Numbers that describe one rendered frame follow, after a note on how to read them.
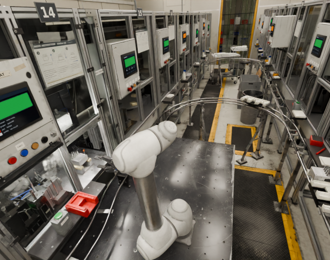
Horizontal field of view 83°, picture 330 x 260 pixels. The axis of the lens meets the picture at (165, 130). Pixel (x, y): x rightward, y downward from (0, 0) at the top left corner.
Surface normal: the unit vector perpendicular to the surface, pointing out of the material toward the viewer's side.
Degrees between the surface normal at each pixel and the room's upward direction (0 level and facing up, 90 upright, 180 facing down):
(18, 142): 90
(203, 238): 0
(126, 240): 0
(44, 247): 0
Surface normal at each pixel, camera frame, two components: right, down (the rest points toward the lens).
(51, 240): -0.06, -0.86
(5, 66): 0.95, 0.11
